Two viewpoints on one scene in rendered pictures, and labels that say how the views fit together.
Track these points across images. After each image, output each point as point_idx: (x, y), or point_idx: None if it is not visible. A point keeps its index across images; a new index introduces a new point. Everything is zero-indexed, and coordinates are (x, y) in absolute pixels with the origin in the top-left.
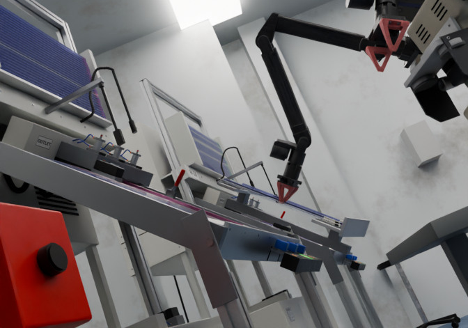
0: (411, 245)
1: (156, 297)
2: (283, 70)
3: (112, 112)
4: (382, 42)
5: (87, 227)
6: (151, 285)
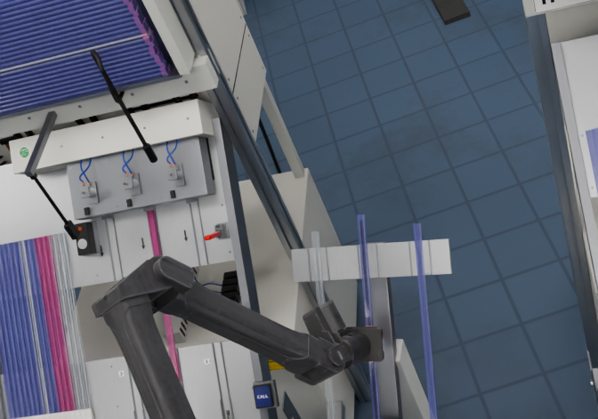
0: None
1: (287, 245)
2: (202, 326)
3: (180, 58)
4: None
5: None
6: (280, 236)
